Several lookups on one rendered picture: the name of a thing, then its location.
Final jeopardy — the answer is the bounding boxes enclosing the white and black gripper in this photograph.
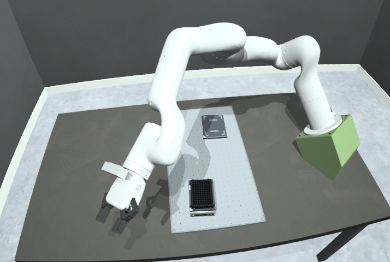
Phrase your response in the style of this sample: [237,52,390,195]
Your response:
[96,173,146,235]

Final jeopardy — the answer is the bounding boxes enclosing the black well plate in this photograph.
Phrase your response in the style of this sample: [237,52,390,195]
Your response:
[190,179,214,209]

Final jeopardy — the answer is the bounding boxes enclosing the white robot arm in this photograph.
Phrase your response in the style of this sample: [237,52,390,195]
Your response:
[102,22,342,181]

